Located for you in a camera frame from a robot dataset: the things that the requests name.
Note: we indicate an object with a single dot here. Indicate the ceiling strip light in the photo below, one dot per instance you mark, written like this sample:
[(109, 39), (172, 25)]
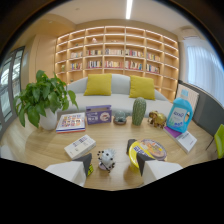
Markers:
[(128, 9)]

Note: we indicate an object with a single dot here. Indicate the wooden bookshelf wall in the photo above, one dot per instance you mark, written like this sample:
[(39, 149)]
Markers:
[(116, 55)]

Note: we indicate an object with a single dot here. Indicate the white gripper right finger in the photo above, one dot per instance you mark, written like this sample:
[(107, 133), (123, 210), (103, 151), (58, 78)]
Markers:
[(160, 169)]

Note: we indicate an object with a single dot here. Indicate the colourful picture book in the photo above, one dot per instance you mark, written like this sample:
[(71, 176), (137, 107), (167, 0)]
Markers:
[(71, 122)]

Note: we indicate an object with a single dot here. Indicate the white spiky toy figure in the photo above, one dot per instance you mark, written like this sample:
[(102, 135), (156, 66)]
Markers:
[(107, 159)]

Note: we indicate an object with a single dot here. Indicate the yellow black cube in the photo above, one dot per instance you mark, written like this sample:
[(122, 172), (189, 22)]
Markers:
[(90, 169)]

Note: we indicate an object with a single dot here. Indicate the white and purple book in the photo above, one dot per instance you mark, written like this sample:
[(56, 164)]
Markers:
[(182, 138)]

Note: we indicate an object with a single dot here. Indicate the small grey-green figurine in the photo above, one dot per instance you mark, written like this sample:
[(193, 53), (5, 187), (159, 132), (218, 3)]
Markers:
[(119, 117)]

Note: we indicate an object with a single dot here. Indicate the yellow cushion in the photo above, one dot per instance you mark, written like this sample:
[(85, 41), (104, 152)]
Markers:
[(142, 87), (98, 84)]

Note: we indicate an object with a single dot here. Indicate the white sofa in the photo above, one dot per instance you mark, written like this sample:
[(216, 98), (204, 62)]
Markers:
[(116, 96)]

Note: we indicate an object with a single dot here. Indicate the white window curtain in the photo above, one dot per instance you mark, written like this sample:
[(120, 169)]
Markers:
[(205, 73)]

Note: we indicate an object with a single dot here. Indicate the blue detergent bottle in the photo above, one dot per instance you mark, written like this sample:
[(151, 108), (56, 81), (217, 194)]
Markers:
[(179, 114)]

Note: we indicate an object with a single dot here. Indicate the yellow round instant noodle bowl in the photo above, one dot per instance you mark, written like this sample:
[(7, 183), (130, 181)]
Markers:
[(148, 151)]

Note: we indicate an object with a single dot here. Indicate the purple tea box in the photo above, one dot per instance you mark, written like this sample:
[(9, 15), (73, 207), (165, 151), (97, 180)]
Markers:
[(98, 114)]

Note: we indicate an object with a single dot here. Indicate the golden elephant figurine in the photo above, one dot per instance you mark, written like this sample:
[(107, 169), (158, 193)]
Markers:
[(156, 118)]

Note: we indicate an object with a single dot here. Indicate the white printed box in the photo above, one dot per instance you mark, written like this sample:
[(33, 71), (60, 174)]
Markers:
[(80, 146)]

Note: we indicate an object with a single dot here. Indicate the green potted plant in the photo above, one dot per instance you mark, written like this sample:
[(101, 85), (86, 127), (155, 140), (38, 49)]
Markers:
[(41, 96)]

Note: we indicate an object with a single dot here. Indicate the green chair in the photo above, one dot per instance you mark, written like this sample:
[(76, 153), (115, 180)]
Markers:
[(219, 141)]

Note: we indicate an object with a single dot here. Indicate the white plant pot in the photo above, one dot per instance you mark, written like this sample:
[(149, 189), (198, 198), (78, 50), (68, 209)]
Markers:
[(49, 119)]

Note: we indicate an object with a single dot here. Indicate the green cactus ornament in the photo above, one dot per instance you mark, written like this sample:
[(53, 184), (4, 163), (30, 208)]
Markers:
[(138, 111)]

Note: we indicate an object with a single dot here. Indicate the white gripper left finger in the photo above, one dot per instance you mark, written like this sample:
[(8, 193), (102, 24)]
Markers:
[(68, 170)]

